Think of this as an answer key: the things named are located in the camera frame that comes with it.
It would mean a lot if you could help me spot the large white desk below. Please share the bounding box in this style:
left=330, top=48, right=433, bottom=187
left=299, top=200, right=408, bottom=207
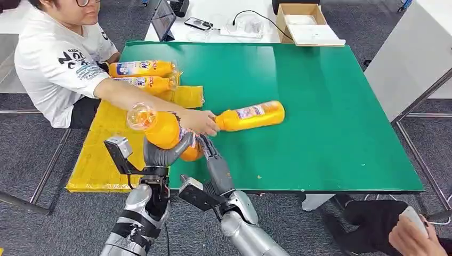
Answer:
left=364, top=0, right=452, bottom=123

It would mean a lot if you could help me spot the grey metal desk frame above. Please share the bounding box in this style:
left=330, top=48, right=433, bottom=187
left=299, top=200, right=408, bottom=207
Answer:
left=390, top=67, right=452, bottom=211

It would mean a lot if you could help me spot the open cardboard box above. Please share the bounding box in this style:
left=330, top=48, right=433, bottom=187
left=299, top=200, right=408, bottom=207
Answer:
left=276, top=3, right=347, bottom=47

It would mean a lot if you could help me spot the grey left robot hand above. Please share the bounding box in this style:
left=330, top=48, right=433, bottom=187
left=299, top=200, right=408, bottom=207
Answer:
left=141, top=132, right=195, bottom=177

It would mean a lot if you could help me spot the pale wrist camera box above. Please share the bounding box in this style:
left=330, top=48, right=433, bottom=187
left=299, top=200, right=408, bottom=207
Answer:
left=178, top=174, right=227, bottom=213
left=103, top=136, right=142, bottom=177

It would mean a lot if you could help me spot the dark tablet on stand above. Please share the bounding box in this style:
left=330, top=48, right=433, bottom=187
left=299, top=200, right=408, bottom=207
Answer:
left=151, top=0, right=177, bottom=42

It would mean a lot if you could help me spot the grey metal floor frame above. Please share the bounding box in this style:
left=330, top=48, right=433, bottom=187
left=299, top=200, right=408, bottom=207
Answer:
left=0, top=110, right=73, bottom=217

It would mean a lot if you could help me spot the white handheld device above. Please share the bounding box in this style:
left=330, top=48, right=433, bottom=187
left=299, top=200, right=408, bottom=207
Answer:
left=400, top=206, right=430, bottom=237

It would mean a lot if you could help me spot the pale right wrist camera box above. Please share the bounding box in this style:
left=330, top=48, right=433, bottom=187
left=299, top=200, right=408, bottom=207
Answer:
left=178, top=174, right=227, bottom=213

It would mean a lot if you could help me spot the black smartphone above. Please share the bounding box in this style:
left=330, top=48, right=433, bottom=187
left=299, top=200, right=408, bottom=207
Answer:
left=184, top=17, right=214, bottom=31

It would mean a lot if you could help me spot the black power cable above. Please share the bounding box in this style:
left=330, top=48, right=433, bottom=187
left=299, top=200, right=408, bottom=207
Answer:
left=232, top=10, right=295, bottom=41

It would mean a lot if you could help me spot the person with handheld device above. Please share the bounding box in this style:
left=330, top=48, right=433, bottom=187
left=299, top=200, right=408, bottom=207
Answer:
left=323, top=197, right=452, bottom=256

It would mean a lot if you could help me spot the seated person's right hand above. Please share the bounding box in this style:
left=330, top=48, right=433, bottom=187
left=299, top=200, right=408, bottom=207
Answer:
left=178, top=108, right=221, bottom=137

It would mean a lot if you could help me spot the white floor cable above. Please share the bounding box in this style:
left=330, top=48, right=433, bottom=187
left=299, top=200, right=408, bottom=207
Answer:
left=364, top=193, right=452, bottom=226

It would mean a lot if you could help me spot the yellow plastic sheet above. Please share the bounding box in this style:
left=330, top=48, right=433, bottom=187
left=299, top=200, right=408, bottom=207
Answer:
left=66, top=72, right=206, bottom=194

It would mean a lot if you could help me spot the white power strip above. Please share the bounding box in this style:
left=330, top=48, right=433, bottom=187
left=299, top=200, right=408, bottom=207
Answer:
left=219, top=19, right=265, bottom=39

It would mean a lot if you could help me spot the white desk with devices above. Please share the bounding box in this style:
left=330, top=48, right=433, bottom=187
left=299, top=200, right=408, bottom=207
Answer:
left=144, top=0, right=283, bottom=44

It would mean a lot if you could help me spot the white foam insert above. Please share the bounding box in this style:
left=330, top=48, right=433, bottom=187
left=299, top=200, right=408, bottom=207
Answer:
left=284, top=14, right=318, bottom=26

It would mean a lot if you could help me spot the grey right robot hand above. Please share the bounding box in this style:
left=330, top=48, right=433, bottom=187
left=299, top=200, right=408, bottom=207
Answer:
left=196, top=133, right=236, bottom=201

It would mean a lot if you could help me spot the orange drink bottle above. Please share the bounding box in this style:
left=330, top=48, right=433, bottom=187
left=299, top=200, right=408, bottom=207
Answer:
left=108, top=59, right=177, bottom=78
left=214, top=100, right=285, bottom=132
left=126, top=102, right=205, bottom=163
left=112, top=75, right=180, bottom=95

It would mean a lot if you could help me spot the white flat sheet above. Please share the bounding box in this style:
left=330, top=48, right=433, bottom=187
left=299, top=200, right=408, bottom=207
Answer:
left=289, top=23, right=346, bottom=46

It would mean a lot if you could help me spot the seated person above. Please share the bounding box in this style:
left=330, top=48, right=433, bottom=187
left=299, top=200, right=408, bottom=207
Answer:
left=14, top=0, right=221, bottom=137

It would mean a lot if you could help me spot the green table mat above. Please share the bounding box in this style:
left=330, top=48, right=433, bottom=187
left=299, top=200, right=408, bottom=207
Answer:
left=119, top=41, right=424, bottom=194

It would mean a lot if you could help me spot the white furniture panel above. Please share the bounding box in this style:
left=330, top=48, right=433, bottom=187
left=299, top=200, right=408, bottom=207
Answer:
left=0, top=0, right=22, bottom=95

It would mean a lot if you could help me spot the white table leg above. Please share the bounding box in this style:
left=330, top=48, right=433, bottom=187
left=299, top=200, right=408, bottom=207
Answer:
left=302, top=193, right=335, bottom=212

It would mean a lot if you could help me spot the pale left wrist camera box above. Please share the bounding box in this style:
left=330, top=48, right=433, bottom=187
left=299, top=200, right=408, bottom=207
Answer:
left=103, top=136, right=142, bottom=177

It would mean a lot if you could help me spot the device-holding person's hand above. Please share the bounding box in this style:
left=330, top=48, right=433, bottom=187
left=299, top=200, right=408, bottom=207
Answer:
left=388, top=213, right=448, bottom=256

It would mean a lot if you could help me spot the black device block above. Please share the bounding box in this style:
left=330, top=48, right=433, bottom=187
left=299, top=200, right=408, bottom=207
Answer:
left=169, top=0, right=190, bottom=18

